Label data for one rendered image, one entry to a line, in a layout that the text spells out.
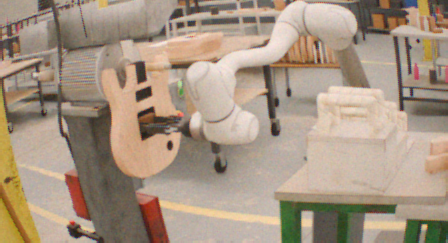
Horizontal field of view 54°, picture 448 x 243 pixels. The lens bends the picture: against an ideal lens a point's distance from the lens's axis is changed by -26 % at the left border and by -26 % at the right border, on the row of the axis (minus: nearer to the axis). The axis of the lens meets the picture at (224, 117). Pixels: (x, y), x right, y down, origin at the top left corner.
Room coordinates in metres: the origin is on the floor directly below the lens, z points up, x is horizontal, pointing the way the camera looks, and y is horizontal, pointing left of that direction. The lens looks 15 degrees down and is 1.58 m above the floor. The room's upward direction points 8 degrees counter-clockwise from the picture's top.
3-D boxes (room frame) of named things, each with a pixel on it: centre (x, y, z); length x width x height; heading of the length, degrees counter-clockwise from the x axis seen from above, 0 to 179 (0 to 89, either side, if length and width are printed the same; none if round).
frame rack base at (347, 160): (1.42, -0.36, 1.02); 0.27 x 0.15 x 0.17; 55
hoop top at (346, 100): (1.38, -0.33, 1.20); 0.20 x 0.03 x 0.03; 54
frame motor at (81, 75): (2.17, 0.50, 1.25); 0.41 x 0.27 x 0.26; 56
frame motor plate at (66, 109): (2.20, 0.56, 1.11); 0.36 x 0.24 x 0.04; 56
